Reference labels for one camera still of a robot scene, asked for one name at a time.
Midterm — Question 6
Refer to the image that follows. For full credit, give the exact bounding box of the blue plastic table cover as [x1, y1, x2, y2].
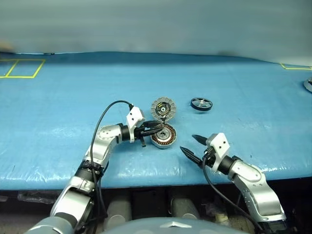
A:
[0, 51, 312, 191]

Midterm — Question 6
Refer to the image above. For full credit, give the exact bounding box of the black spoked rotor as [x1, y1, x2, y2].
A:
[190, 97, 213, 112]

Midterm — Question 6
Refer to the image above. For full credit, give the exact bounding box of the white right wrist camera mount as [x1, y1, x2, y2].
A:
[205, 133, 231, 169]

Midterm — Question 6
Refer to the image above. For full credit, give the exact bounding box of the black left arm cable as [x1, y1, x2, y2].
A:
[89, 100, 134, 234]

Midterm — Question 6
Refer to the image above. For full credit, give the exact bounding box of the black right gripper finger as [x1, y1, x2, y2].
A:
[192, 134, 208, 147]
[179, 146, 203, 168]

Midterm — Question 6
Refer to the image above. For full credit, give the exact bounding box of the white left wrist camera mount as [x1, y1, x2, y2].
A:
[125, 106, 145, 143]

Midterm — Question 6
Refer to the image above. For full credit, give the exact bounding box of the grey robot torso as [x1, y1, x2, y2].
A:
[101, 217, 249, 234]

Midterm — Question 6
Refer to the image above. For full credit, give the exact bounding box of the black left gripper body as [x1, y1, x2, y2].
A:
[133, 120, 147, 149]

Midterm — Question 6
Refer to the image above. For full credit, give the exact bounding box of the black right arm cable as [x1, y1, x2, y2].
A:
[201, 156, 265, 232]

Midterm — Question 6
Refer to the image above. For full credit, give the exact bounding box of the grey rounded cylinder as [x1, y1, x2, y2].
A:
[107, 195, 132, 222]
[169, 192, 200, 220]

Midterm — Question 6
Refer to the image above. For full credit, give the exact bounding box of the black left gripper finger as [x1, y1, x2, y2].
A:
[145, 120, 165, 129]
[140, 129, 164, 137]

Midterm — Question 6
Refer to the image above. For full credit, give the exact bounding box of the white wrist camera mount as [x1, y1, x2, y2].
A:
[205, 133, 231, 169]
[125, 106, 145, 143]

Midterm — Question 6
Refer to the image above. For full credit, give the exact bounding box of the silver motor housing copper stator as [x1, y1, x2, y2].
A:
[150, 123, 177, 150]

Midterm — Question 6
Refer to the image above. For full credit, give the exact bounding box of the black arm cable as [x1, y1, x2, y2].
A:
[89, 100, 134, 234]
[201, 156, 265, 232]

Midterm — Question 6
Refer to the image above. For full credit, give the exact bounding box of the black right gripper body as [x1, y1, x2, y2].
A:
[201, 139, 217, 169]

